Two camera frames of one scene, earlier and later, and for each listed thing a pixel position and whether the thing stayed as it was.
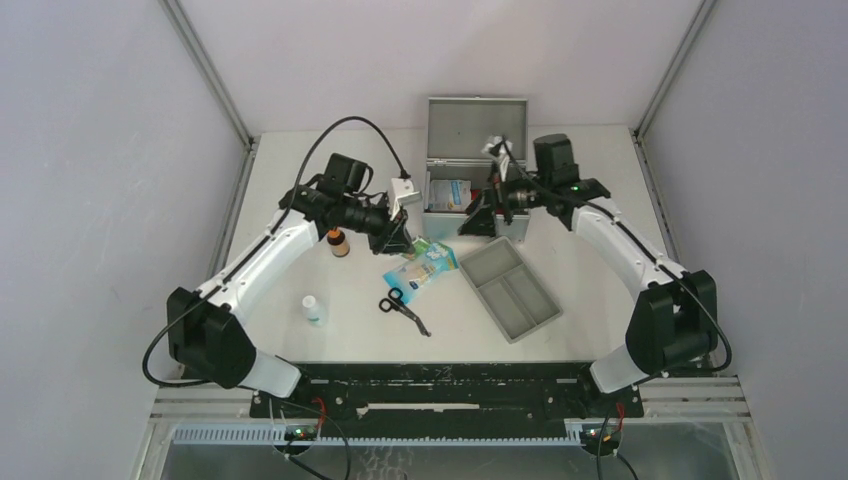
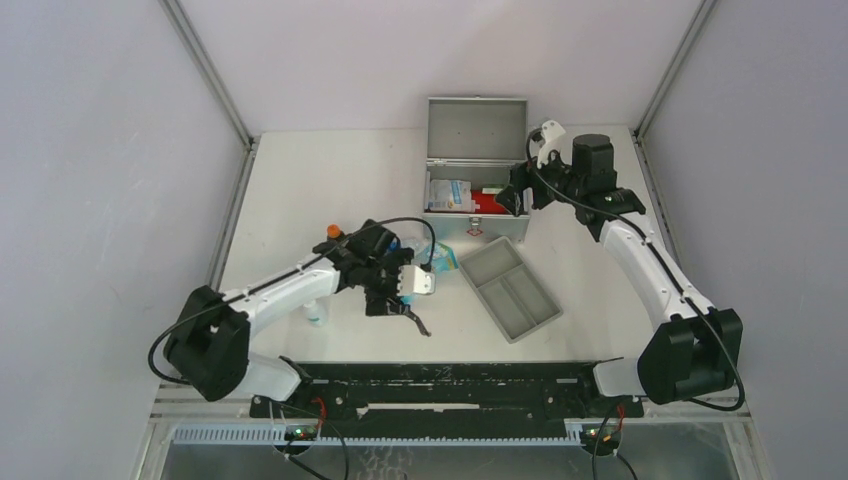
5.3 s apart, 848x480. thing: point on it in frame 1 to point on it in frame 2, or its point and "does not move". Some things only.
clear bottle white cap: x=314 y=312 does not move
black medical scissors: x=394 y=302 does not move
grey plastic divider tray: x=517 y=299 does not move
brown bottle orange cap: x=335 y=237 does not move
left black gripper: x=392 y=237 to x=376 y=303
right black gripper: x=482 y=220 to x=524 y=176
